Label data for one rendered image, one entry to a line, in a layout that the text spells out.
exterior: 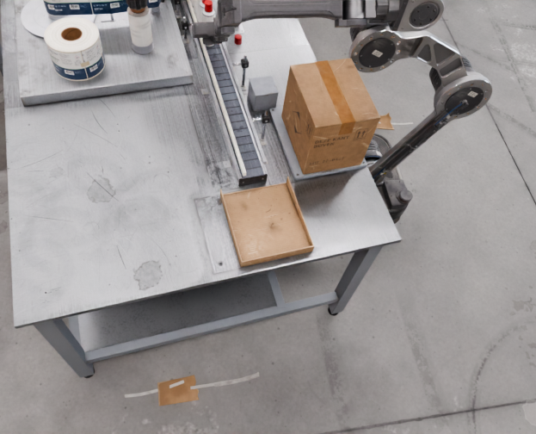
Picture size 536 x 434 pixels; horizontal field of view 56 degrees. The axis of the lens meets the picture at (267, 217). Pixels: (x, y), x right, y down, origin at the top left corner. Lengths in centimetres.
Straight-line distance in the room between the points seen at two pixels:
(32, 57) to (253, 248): 122
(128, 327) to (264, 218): 84
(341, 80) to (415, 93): 181
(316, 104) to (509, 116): 223
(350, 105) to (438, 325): 137
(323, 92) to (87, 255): 98
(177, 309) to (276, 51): 124
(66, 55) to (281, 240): 107
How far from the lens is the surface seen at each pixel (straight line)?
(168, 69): 221
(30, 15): 254
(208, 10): 221
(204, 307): 231
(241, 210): 183
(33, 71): 229
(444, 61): 219
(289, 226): 181
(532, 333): 298
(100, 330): 233
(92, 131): 209
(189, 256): 174
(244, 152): 192
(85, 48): 212
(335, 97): 183
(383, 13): 165
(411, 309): 274
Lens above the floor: 238
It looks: 58 degrees down
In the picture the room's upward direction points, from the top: 11 degrees clockwise
